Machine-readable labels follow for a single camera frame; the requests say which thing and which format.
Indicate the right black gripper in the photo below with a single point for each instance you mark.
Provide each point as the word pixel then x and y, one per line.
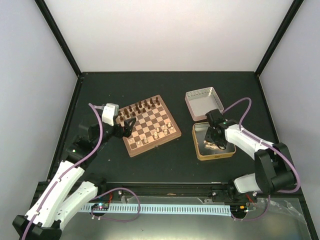
pixel 208 137

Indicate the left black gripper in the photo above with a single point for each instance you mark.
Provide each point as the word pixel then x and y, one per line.
pixel 120 133

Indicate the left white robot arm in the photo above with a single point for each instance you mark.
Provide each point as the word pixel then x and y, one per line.
pixel 47 218

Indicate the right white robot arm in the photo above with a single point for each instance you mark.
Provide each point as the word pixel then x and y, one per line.
pixel 273 169

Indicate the light chess piece pile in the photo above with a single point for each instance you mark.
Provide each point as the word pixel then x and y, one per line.
pixel 209 145

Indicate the wooden chess board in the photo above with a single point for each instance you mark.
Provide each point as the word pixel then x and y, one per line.
pixel 146 124

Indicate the right small circuit board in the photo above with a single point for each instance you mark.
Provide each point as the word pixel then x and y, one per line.
pixel 237 209

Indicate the small circuit board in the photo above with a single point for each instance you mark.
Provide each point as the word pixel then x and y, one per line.
pixel 237 209
pixel 100 207

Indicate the left small circuit board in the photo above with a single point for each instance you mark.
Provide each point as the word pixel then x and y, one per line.
pixel 100 207

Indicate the gold metal tin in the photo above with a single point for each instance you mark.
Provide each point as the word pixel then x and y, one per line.
pixel 198 133

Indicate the dark rook right corner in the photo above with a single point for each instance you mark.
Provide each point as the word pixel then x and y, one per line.
pixel 157 101

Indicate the black mounting rail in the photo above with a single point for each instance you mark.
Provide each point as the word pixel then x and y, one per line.
pixel 218 192

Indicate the light blue cable duct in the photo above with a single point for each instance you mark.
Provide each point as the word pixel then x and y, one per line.
pixel 166 209

